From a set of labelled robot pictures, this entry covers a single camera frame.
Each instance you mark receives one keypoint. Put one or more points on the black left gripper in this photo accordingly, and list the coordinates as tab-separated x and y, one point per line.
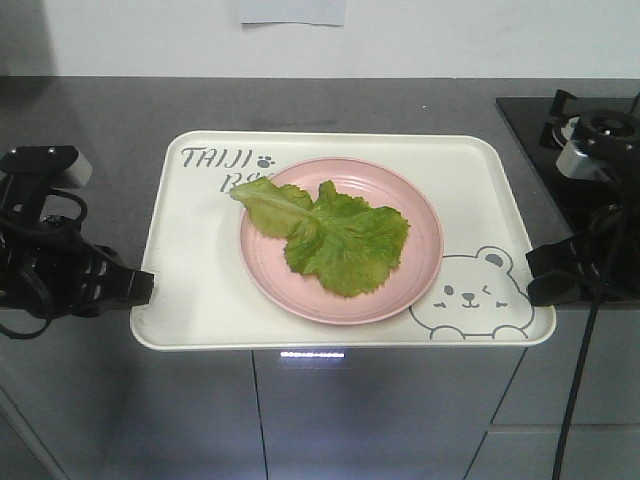
50	275

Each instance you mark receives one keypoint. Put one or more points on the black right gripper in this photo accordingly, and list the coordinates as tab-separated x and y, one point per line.
602	261

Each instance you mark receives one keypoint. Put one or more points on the white bear serving tray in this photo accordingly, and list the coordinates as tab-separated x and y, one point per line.
204	298

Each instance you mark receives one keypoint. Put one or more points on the pink round plate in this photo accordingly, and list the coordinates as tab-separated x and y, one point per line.
304	296

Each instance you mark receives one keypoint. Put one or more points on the green lettuce leaf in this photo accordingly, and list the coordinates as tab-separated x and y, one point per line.
348	245

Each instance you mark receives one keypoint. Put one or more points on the grey cabinet door left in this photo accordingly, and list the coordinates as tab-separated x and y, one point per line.
94	403

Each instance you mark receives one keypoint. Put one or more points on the black gas cooktop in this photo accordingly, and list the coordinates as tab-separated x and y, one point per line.
542	125

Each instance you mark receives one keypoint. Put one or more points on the black gas burner grate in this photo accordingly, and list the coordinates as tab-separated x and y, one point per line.
589	127

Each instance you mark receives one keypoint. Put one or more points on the grey cabinet drawers right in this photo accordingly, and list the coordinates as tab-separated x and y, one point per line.
603	443

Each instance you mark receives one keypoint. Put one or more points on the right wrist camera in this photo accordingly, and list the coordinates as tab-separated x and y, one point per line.
606	159

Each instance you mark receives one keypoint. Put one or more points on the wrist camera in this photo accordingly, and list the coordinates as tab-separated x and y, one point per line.
30	173
606	159

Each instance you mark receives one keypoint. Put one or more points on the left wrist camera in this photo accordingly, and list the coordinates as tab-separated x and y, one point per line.
30	173

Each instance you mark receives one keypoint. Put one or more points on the white paper on wall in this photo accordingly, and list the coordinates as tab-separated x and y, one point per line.
309	12

